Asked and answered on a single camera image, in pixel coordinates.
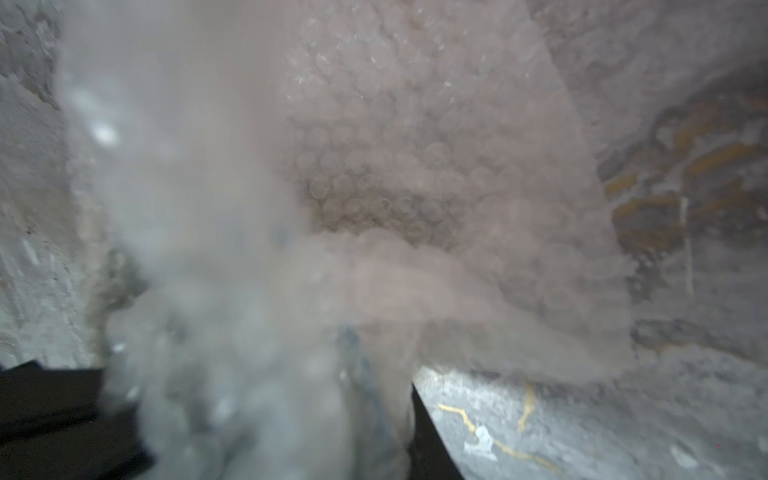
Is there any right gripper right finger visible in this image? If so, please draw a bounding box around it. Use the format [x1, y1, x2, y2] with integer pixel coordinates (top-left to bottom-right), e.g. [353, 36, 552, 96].
[409, 386, 464, 480]

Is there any clear bubble wrap sheet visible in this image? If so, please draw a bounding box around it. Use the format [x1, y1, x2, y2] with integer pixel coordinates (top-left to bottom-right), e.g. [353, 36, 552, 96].
[56, 1, 635, 479]

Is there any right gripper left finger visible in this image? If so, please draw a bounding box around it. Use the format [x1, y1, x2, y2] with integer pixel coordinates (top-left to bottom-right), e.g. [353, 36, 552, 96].
[1, 361, 153, 479]

